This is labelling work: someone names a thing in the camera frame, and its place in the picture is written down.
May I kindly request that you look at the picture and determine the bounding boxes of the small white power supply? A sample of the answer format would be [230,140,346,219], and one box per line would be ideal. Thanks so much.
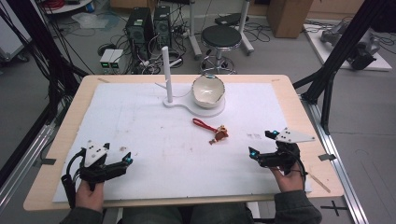
[99,49,116,70]
[108,49,125,70]

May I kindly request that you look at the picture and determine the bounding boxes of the wooden cabinet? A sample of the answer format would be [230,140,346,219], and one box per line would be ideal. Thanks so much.
[265,0,315,39]

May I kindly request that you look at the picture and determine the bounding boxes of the black metal frame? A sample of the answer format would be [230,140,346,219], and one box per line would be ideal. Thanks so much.
[0,0,89,188]
[292,0,396,135]

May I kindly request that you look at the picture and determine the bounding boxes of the black tape cross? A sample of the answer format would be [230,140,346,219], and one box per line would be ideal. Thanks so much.
[319,200,348,217]

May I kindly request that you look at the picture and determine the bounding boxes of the person's left hand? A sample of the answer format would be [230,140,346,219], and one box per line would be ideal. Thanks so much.
[75,179,105,213]

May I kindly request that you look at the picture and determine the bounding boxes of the black round stool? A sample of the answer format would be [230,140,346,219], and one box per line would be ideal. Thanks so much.
[200,24,244,75]

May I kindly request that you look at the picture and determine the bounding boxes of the black foot pedal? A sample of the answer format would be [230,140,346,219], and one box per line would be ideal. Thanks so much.
[214,12,250,28]

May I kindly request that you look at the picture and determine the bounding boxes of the thin wooden stick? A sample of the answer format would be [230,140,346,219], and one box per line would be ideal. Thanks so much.
[307,172,332,194]

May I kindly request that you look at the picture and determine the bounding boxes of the black computer tower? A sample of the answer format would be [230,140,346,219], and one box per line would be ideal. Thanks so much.
[152,5,173,50]
[124,7,155,61]

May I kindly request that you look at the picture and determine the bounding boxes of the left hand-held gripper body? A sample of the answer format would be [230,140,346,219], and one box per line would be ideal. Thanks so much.
[78,140,129,191]

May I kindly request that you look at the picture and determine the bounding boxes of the person's legs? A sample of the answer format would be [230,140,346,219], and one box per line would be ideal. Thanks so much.
[120,203,255,224]

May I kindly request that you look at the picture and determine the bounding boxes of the white cart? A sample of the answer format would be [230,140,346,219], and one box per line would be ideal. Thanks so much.
[0,0,33,64]

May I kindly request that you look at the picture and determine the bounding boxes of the aluminium rail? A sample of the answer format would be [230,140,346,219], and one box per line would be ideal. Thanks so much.
[0,123,56,216]
[299,93,371,224]

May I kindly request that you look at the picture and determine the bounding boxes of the white stand with post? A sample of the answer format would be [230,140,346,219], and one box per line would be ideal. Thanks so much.
[154,46,227,119]

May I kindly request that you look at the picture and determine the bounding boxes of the white platform with robot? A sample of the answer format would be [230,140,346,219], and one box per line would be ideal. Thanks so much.
[303,17,393,73]

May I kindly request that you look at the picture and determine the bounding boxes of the white ceramic bowl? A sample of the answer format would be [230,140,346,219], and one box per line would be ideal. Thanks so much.
[191,74,226,109]

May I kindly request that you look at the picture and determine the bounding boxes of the white board mat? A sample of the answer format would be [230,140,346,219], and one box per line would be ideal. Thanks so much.
[51,81,313,203]

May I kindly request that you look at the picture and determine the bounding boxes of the red strap keychain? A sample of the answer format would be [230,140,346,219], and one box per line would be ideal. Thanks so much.
[191,118,230,146]

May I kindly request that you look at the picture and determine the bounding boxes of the white metal stand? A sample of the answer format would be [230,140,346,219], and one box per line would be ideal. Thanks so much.
[186,0,255,61]

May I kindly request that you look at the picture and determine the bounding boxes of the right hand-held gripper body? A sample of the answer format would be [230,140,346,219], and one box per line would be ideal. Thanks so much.
[257,126,316,176]

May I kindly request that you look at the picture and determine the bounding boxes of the person's right hand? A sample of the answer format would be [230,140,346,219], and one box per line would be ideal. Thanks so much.
[270,164,308,193]

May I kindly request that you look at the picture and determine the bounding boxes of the round white table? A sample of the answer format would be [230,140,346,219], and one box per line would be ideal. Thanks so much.
[39,0,95,15]

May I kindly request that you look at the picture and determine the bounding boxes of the clear plastic bag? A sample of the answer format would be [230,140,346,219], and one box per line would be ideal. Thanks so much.
[70,11,110,31]

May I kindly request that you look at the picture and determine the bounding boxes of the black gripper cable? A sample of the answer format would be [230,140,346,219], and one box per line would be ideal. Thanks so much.
[291,154,310,191]
[60,147,87,210]

